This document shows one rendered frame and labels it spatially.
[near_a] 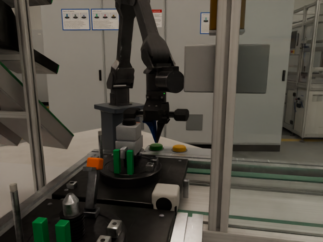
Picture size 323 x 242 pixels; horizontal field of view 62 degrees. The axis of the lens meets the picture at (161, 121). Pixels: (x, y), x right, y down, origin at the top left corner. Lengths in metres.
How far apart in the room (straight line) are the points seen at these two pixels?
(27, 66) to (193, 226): 0.44
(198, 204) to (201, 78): 0.30
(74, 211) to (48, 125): 0.36
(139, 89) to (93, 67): 0.67
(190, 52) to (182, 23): 3.22
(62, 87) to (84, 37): 0.74
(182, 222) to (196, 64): 0.25
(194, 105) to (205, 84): 3.24
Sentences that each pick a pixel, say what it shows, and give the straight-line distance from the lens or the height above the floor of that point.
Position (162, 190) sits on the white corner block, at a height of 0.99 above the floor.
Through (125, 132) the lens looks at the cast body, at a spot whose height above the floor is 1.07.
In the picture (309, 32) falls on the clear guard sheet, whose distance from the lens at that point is 0.41.
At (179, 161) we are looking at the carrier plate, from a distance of 0.69.
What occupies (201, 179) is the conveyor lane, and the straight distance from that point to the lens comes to 0.69.
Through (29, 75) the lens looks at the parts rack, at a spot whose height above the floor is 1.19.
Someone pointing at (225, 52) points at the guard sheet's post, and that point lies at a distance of 0.39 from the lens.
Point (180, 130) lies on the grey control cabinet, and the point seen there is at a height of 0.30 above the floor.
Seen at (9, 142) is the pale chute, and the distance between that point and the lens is 0.85.
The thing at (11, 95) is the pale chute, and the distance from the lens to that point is 0.63.
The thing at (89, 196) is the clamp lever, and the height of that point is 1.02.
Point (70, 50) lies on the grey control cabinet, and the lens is 3.82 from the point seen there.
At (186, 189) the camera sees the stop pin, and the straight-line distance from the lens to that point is 0.60.
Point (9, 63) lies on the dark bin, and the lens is 0.74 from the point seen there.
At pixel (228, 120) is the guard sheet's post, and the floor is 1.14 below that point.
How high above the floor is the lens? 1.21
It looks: 12 degrees down
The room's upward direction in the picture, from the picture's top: straight up
